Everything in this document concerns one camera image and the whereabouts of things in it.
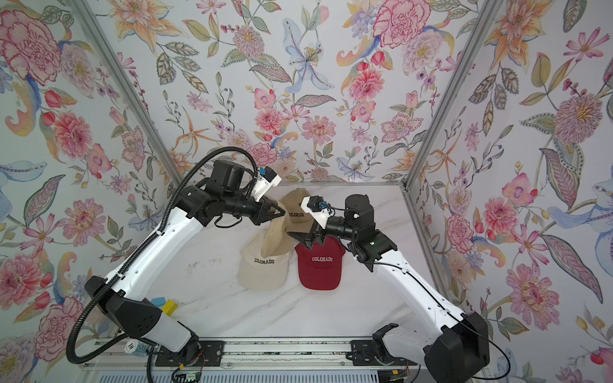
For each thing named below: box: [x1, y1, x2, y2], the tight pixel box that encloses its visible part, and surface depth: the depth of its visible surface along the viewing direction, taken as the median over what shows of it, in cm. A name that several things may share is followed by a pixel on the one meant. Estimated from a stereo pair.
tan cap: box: [261, 187, 313, 258], surface depth 72 cm
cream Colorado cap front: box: [238, 229, 293, 291], surface depth 91 cm
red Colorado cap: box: [294, 235, 347, 291], surface depth 90 cm
